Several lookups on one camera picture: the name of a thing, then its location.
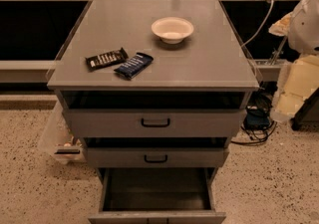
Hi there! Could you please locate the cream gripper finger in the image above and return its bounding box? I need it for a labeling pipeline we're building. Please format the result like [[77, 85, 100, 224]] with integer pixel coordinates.
[[270, 55, 319, 122], [268, 13, 292, 37]]

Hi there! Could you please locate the blue rxbar blueberry bar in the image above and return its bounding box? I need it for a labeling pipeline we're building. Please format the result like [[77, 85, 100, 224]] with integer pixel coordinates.
[[115, 53, 154, 80]]

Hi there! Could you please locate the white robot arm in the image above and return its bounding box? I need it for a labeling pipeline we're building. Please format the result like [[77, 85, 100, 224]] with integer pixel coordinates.
[[270, 0, 319, 122]]

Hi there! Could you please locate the grey drawer cabinet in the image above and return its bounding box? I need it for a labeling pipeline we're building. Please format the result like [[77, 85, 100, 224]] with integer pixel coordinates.
[[46, 0, 260, 224]]

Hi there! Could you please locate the grey bottom drawer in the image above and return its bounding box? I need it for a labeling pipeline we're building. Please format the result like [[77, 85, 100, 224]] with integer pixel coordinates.
[[88, 168, 226, 224]]

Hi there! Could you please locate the grey drawer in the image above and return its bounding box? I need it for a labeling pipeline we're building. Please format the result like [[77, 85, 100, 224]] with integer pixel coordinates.
[[85, 147, 229, 168], [88, 168, 226, 224], [63, 110, 246, 138]]

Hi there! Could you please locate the grey top drawer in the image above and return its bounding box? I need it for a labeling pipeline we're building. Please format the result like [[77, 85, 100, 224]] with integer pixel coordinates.
[[63, 110, 246, 138]]

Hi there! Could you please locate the grey middle drawer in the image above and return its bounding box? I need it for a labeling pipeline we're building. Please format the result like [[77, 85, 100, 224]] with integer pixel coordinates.
[[85, 147, 229, 168]]

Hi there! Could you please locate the white paper bowl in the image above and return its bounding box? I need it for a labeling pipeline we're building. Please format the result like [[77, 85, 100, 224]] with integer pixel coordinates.
[[152, 17, 194, 44]]

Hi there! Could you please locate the black snack bar wrapper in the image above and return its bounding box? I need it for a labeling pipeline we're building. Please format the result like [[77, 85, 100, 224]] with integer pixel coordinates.
[[86, 48, 129, 71]]

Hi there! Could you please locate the clear plastic bin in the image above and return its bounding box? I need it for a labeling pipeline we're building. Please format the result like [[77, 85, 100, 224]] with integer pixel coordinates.
[[38, 102, 85, 164]]

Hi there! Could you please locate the metal railing beam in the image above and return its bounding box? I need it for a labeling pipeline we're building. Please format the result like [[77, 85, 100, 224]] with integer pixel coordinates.
[[0, 61, 59, 83]]

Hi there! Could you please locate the white power cable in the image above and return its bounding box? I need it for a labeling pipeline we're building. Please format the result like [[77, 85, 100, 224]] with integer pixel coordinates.
[[240, 0, 275, 49]]

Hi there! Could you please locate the blue box with cables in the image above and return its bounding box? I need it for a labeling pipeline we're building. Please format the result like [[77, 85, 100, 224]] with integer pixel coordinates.
[[232, 93, 277, 146]]

